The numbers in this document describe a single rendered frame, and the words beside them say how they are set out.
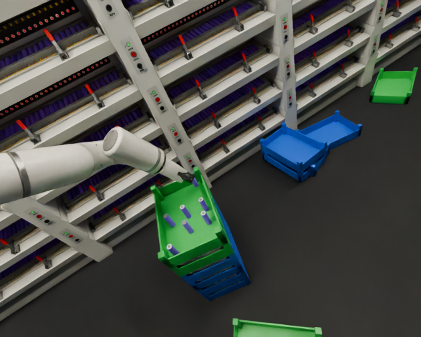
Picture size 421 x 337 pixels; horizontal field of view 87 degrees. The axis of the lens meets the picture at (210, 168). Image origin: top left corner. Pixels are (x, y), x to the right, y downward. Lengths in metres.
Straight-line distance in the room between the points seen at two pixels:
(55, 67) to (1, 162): 0.50
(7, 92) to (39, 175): 0.51
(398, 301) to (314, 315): 0.29
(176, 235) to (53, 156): 0.46
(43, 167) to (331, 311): 1.01
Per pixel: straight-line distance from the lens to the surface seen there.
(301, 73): 1.52
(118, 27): 0.95
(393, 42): 2.21
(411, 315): 1.12
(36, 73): 0.98
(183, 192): 0.90
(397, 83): 2.07
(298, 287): 1.08
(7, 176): 0.51
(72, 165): 0.54
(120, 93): 1.02
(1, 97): 1.00
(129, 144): 0.61
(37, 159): 0.53
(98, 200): 1.24
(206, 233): 0.77
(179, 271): 0.80
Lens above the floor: 1.04
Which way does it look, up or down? 43 degrees down
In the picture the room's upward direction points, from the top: 25 degrees counter-clockwise
